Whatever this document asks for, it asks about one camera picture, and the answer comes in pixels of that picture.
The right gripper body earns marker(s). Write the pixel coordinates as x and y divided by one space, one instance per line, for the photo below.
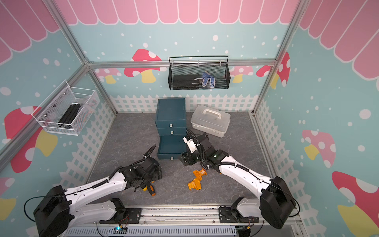
192 158

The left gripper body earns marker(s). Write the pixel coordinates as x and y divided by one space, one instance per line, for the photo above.
156 176

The orange cookie packet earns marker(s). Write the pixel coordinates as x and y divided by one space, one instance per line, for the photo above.
199 174
195 184

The teal three-drawer cabinet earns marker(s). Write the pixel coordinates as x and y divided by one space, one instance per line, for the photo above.
171 125

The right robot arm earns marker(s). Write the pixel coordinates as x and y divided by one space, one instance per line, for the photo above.
275 203

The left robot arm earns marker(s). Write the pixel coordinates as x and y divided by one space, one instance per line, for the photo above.
61 209

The white plastic lidded box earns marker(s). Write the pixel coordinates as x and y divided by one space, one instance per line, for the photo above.
210 120

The small green circuit board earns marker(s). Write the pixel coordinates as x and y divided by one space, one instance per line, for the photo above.
119 230

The blue white item in basket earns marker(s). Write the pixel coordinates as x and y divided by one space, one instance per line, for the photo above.
206 80

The black box in white basket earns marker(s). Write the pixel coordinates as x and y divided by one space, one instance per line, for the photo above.
69 116

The orange handled screwdriver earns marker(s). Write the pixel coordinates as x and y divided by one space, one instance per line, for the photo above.
151 190

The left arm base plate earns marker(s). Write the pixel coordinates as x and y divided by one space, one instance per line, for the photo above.
124 216

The white slotted cable duct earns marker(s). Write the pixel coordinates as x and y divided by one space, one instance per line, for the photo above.
155 231

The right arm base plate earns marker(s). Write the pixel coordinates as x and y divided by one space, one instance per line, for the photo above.
230 215

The black wire wall basket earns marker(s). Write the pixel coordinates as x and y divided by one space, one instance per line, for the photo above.
217 66

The white wire wall basket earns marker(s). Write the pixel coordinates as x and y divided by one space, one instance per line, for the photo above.
51 110

